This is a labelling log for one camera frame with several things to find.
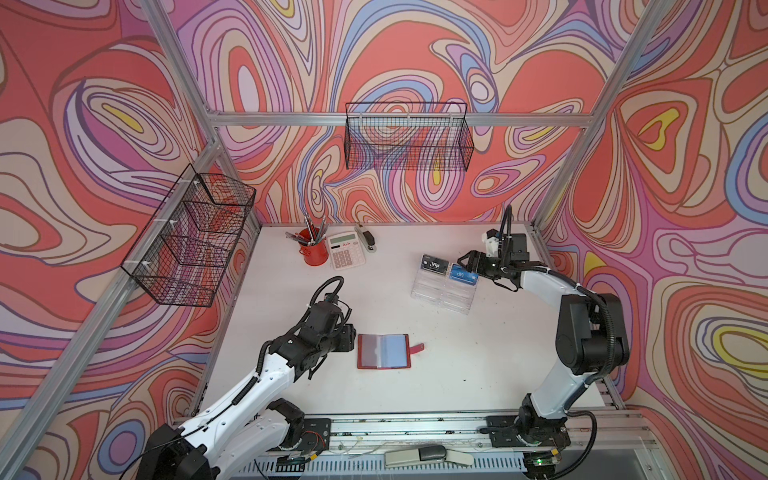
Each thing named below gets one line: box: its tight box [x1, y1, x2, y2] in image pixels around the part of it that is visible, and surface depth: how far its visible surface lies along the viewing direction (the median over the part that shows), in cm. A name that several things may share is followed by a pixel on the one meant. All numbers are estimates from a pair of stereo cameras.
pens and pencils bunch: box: [285, 215, 329, 245], surface depth 104 cm
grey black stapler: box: [354, 224, 377, 253], surface depth 113 cm
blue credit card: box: [449, 263, 479, 285], surface depth 96 cm
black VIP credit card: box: [420, 254, 450, 275], surface depth 98 cm
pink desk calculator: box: [327, 231, 366, 271], surface depth 111 cm
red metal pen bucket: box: [298, 227, 329, 267], surface depth 107 cm
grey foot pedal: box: [384, 445, 474, 468], surface depth 69 cm
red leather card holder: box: [357, 334, 425, 369], surface depth 88 cm
